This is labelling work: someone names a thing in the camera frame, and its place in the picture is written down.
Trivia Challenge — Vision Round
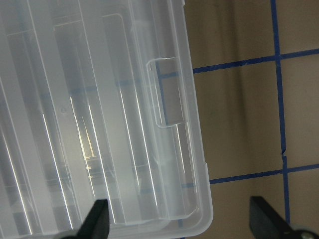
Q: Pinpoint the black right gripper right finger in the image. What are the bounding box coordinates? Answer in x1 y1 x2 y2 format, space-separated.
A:
250 196 296 239

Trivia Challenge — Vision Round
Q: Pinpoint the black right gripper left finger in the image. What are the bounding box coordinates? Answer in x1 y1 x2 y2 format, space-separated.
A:
76 199 110 239

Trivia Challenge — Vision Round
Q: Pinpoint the clear plastic box lid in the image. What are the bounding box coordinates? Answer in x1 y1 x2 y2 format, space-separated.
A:
0 0 213 239

